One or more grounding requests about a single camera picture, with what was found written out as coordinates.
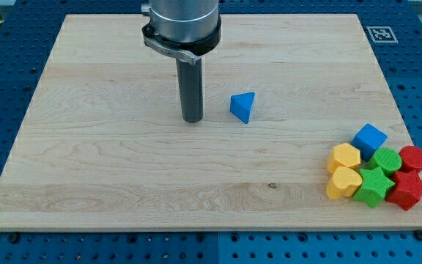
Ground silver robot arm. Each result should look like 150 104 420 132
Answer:
141 0 221 123

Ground yellow heart block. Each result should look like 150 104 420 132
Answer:
325 166 363 200

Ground wooden board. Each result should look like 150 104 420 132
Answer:
0 14 422 232

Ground green star block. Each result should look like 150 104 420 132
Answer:
352 167 395 208

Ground green cylinder block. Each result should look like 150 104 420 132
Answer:
365 147 402 177

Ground white fiducial marker tag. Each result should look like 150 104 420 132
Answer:
366 26 398 43

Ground blue cube block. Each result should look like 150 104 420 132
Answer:
351 123 388 161

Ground black clamp ring with lever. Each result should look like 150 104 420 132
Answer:
141 16 221 65

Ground yellow hexagon block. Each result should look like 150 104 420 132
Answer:
327 143 361 174

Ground red cylinder block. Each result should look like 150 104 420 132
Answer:
399 146 422 172

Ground red star block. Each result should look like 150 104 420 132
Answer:
385 171 422 211

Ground blue triangle block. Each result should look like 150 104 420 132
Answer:
229 92 256 124

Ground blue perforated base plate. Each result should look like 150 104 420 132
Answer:
0 1 422 263

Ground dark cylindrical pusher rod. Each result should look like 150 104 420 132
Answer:
176 59 203 123

